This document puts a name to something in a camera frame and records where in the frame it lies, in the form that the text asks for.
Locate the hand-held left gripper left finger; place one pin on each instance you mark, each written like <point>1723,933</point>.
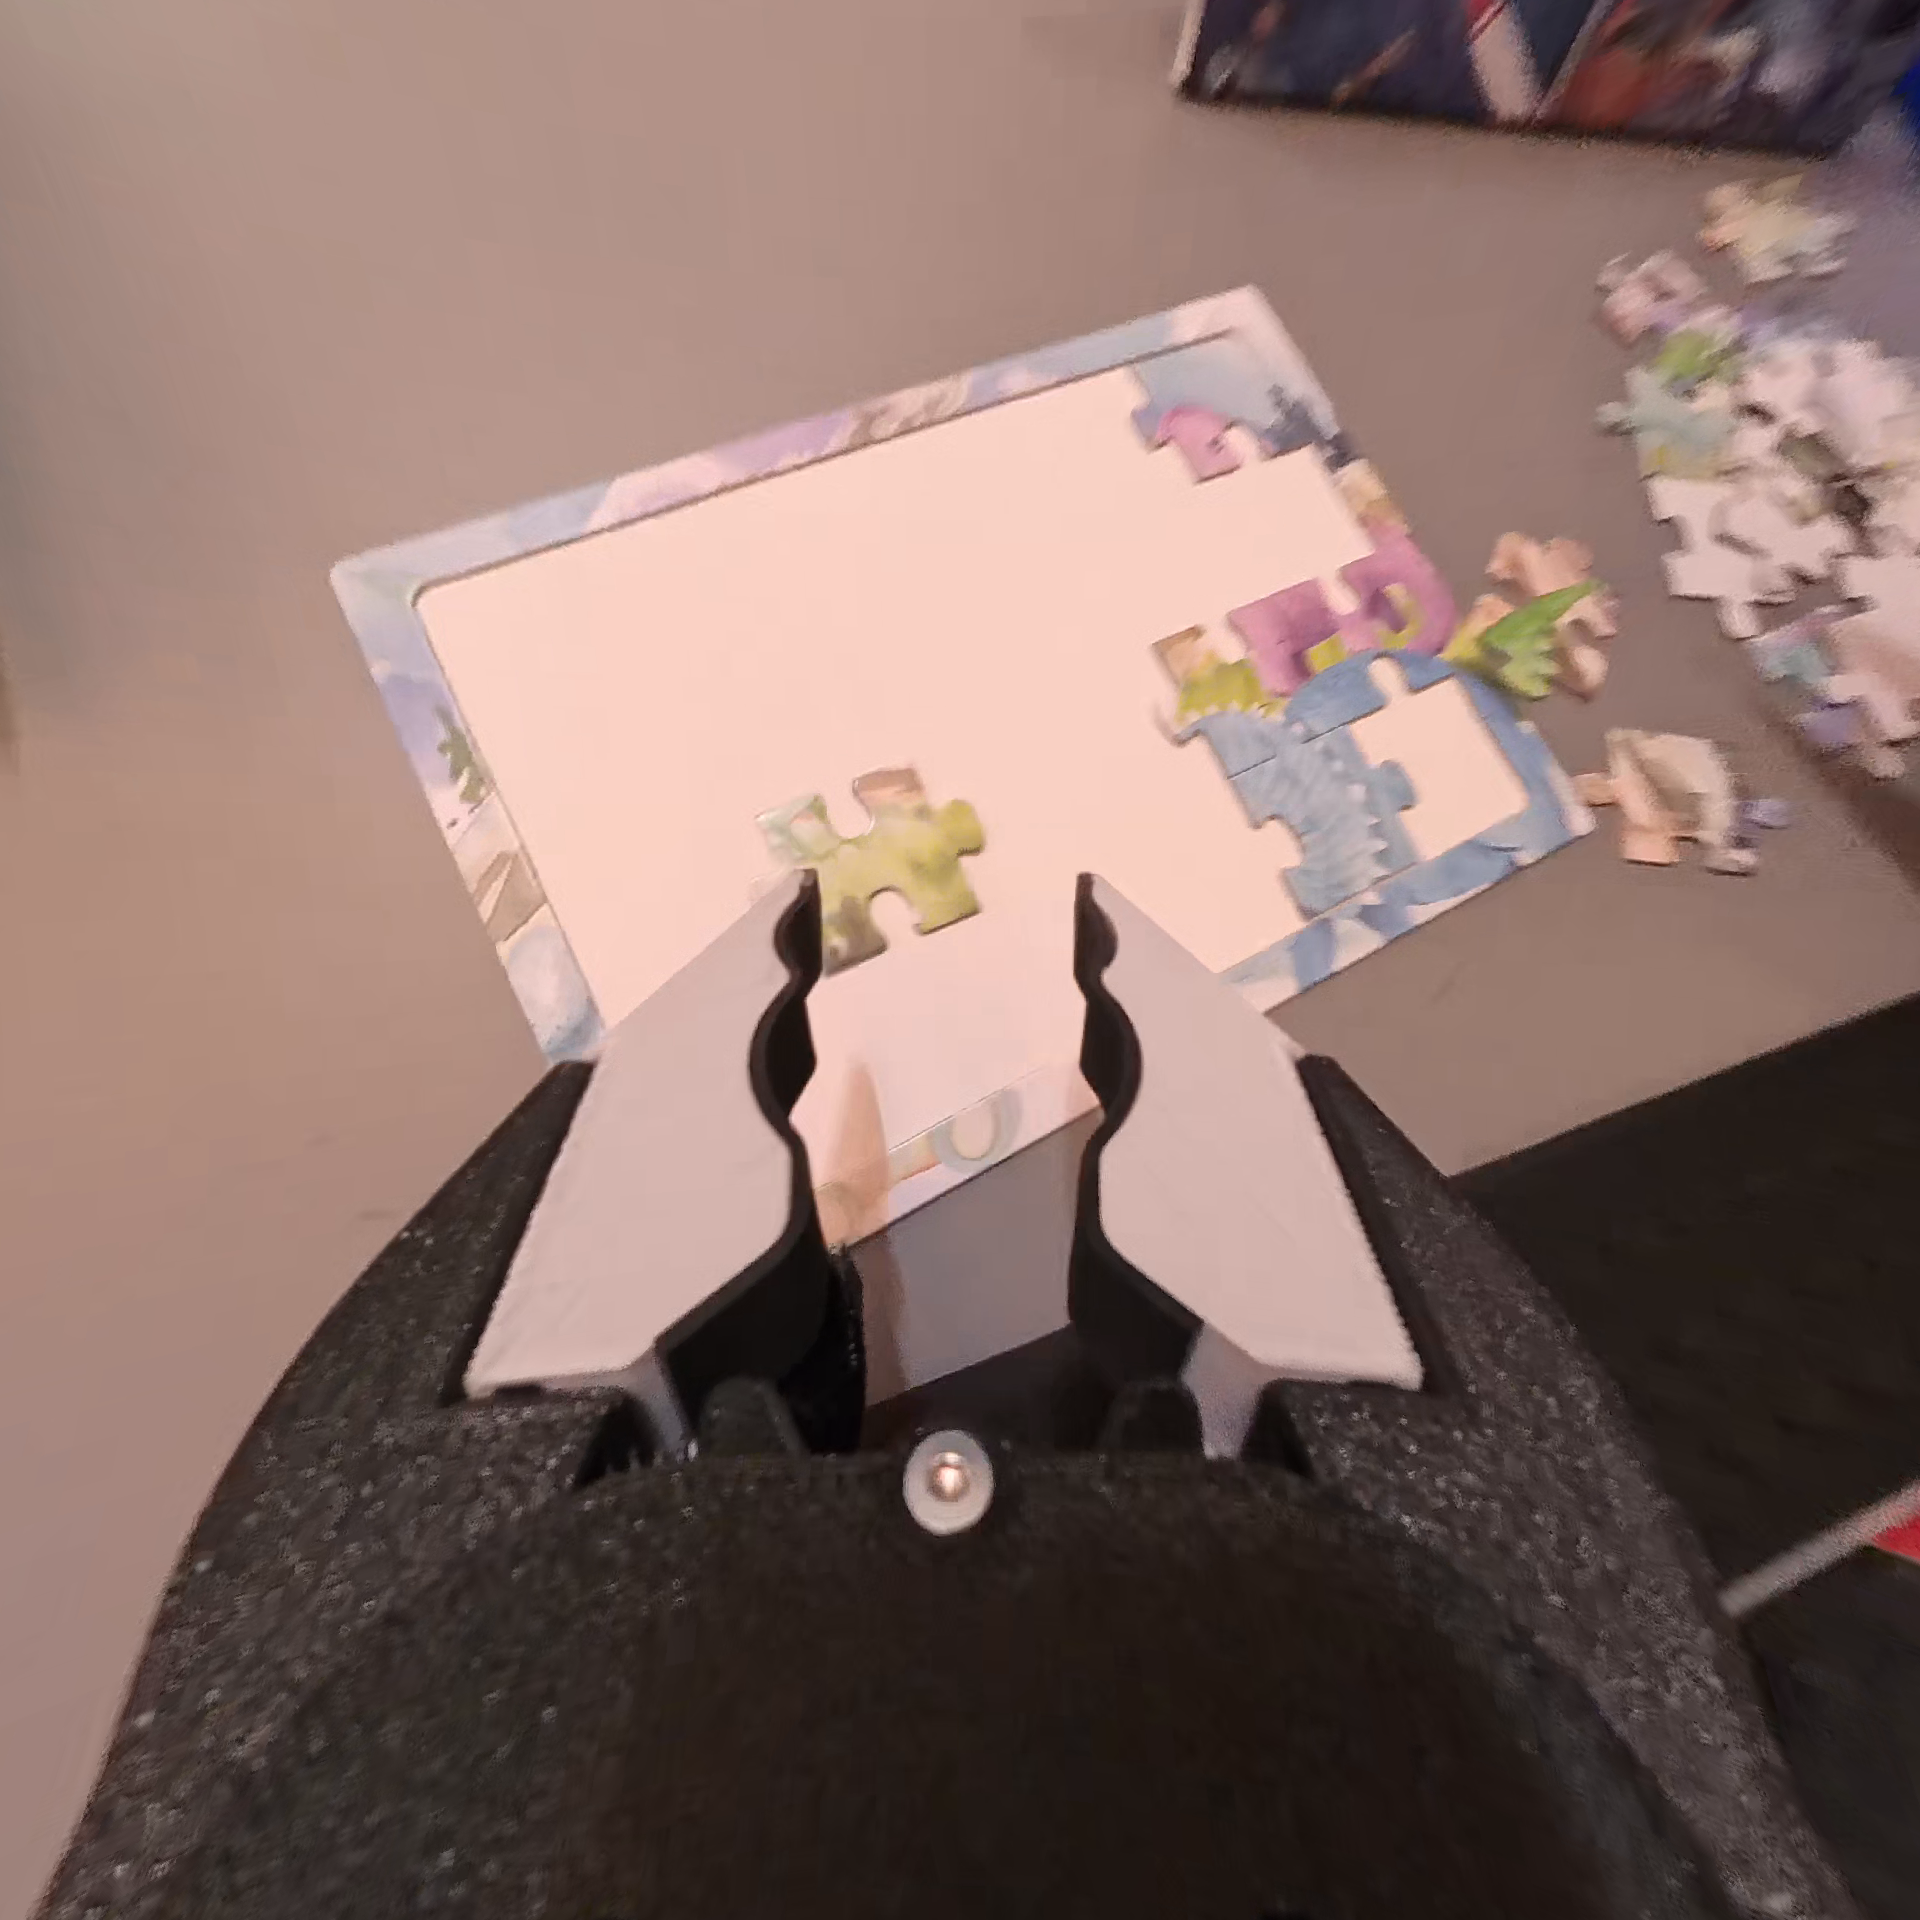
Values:
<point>661,1198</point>

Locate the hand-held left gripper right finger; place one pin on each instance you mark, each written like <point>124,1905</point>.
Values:
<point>1245,1198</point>

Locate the light blue printed puzzle piece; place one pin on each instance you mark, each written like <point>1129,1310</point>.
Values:
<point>1321,809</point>

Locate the green printed puzzle piece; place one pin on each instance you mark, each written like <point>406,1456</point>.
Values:
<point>899,860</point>

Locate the beige printed puzzle piece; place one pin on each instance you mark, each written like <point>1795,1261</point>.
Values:
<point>1665,793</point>

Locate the landscape jigsaw puzzle board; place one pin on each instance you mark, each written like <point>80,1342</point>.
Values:
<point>826,630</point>

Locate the joined printed puzzle pieces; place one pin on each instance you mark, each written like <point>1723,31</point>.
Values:
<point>1321,609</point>

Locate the pink corner puzzle piece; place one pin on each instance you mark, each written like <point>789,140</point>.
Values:
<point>1200,443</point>

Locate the pile of puzzle pieces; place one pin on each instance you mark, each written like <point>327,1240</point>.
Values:
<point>1799,435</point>

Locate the grey desk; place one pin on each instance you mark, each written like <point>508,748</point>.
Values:
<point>300,448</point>

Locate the red label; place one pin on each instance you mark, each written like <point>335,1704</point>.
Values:
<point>1893,1543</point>

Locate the printed jigsaw puzzle box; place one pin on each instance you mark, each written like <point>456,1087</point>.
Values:
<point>1500,60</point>

